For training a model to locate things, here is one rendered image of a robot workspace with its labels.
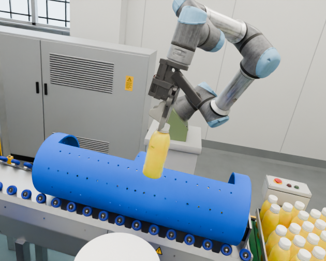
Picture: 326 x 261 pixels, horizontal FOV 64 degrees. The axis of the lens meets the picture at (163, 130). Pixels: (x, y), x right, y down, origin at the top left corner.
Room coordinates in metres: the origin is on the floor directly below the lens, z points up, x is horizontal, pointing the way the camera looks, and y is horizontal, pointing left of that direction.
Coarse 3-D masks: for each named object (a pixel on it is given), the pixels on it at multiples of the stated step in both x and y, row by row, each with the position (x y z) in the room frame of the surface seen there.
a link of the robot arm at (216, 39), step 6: (210, 24) 0.86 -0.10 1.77; (210, 30) 0.82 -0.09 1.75; (216, 30) 0.86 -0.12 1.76; (210, 36) 0.82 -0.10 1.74; (216, 36) 0.85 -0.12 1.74; (222, 36) 0.88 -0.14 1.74; (204, 42) 0.81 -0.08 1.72; (210, 42) 0.83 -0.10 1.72; (216, 42) 0.85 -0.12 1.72; (222, 42) 0.87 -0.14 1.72; (204, 48) 0.85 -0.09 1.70; (210, 48) 0.85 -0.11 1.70; (216, 48) 0.87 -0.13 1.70
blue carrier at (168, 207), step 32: (64, 160) 0.91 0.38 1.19; (96, 160) 0.91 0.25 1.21; (128, 160) 0.92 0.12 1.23; (64, 192) 0.87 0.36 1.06; (96, 192) 0.84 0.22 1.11; (128, 192) 0.83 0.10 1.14; (160, 192) 0.82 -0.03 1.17; (192, 192) 0.82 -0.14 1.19; (224, 192) 0.82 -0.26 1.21; (160, 224) 0.82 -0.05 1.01; (192, 224) 0.78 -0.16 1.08; (224, 224) 0.76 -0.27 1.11
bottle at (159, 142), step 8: (152, 136) 0.76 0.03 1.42; (160, 136) 0.74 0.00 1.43; (168, 136) 0.76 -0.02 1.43; (152, 144) 0.74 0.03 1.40; (160, 144) 0.73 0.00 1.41; (168, 144) 0.75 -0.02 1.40; (152, 152) 0.74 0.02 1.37; (160, 152) 0.73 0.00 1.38; (152, 160) 0.73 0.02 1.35; (160, 160) 0.73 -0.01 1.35; (144, 168) 0.74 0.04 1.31; (152, 168) 0.73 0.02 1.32; (160, 168) 0.74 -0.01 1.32; (152, 176) 0.72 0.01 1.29; (160, 176) 0.74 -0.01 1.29
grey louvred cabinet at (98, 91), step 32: (0, 32) 2.63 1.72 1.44; (32, 32) 2.93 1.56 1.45; (32, 64) 2.59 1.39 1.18; (64, 64) 2.56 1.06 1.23; (96, 64) 2.54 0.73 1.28; (128, 64) 2.52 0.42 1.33; (32, 96) 2.59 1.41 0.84; (64, 96) 2.57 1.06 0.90; (96, 96) 2.54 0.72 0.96; (128, 96) 2.52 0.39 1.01; (32, 128) 2.59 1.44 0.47; (64, 128) 2.57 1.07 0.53; (96, 128) 2.54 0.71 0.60; (128, 128) 2.52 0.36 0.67; (32, 160) 2.63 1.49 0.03
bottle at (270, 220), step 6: (270, 210) 0.95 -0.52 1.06; (264, 216) 0.95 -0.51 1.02; (270, 216) 0.93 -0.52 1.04; (276, 216) 0.93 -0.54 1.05; (264, 222) 0.94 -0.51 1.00; (270, 222) 0.93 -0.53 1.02; (276, 222) 0.92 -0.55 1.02; (264, 228) 0.93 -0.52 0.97; (270, 228) 0.92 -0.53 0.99; (258, 234) 0.95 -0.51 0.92; (264, 234) 0.93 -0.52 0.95; (264, 240) 0.92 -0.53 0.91
